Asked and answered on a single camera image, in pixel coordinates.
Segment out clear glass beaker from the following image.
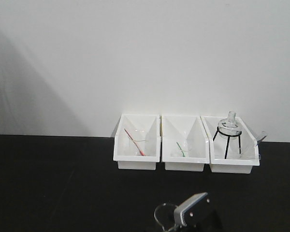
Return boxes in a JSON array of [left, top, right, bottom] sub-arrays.
[[154, 203, 178, 232]]

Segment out white left storage bin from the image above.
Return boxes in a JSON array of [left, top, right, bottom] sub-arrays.
[[113, 114, 161, 170]]

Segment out white storage bin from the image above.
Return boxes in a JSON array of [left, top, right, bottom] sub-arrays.
[[113, 114, 161, 170], [201, 116, 260, 174], [161, 115, 210, 172]]

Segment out red stirring rod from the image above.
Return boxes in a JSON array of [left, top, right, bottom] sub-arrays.
[[124, 128, 145, 156]]

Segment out white middle storage bin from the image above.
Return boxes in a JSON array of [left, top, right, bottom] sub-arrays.
[[161, 115, 210, 172]]

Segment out green stirring rod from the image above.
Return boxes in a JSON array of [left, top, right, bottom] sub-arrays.
[[176, 142, 186, 157]]

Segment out black metal tripod stand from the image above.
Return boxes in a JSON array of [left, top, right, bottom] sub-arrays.
[[213, 127, 242, 159]]

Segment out round bottom glass flask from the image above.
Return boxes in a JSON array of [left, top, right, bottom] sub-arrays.
[[218, 111, 242, 139]]

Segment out white right storage bin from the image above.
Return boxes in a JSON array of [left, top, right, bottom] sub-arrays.
[[201, 116, 260, 174]]

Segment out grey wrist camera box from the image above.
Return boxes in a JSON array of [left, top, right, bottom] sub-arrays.
[[174, 192, 212, 227]]

